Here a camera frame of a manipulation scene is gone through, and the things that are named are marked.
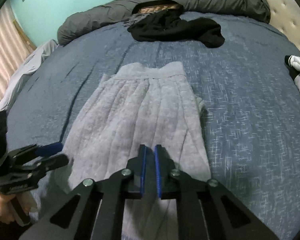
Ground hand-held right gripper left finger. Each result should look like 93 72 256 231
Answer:
19 144 147 240

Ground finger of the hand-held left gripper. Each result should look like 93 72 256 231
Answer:
32 153 69 178
36 142 64 156

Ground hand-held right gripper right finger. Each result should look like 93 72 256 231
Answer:
154 144 281 240

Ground grey fleece pants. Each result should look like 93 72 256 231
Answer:
54 62 212 240

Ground person's left hand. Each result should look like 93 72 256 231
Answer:
0 191 17 224

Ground light blue sheet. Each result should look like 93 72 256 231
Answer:
0 39 59 112

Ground blue bed blanket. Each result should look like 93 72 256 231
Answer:
5 11 300 240

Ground pink striped curtain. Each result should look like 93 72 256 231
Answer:
0 4 37 112

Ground black garment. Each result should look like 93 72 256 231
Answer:
127 12 226 49

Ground leopard print cloth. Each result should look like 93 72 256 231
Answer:
137 4 180 15

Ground dark grey duvet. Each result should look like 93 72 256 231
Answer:
57 0 271 46

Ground beige tufted headboard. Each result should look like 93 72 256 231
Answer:
244 0 300 52

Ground wooden window frame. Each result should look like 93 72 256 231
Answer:
12 20 37 51

